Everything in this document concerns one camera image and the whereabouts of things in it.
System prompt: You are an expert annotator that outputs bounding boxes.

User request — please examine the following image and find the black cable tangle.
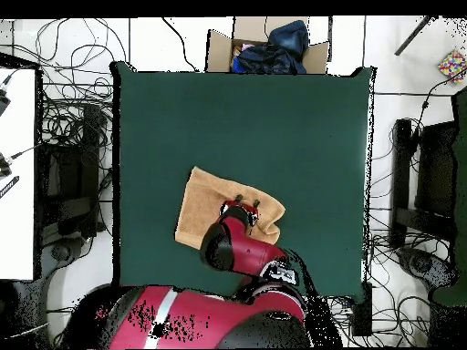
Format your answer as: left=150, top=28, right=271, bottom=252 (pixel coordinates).
left=324, top=294, right=366, bottom=348
left=6, top=17, right=129, bottom=238
left=364, top=72, right=467, bottom=347

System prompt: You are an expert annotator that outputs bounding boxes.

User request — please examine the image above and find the colourful dotted item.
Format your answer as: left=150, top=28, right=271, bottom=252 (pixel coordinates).
left=437, top=49, right=467, bottom=84

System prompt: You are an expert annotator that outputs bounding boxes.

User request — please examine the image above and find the grey metal bar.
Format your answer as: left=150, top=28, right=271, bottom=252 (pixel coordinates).
left=394, top=15, right=436, bottom=57

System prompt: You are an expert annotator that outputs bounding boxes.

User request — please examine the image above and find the black equipment stand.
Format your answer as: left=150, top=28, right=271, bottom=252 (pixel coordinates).
left=36, top=105, right=108, bottom=243
left=389, top=118, right=460, bottom=250

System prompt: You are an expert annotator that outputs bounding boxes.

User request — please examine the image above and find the green covered furniture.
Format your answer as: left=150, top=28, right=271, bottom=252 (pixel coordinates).
left=430, top=87, right=467, bottom=307

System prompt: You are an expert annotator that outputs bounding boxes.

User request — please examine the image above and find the white side table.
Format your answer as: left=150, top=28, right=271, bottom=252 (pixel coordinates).
left=0, top=67, right=38, bottom=282

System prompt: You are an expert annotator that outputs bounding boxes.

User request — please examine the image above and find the cardboard box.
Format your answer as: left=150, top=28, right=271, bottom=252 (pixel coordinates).
left=205, top=15, right=332, bottom=76

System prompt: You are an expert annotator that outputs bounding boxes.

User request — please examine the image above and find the dark blue clothing pile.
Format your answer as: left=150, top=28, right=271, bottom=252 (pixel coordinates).
left=230, top=19, right=310, bottom=76

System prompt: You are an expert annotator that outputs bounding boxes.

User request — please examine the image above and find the dark green table cloth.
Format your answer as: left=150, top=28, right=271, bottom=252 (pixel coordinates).
left=109, top=60, right=377, bottom=303

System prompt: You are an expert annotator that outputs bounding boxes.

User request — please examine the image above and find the orange terry towel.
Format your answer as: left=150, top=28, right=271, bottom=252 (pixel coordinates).
left=174, top=166, right=286, bottom=252

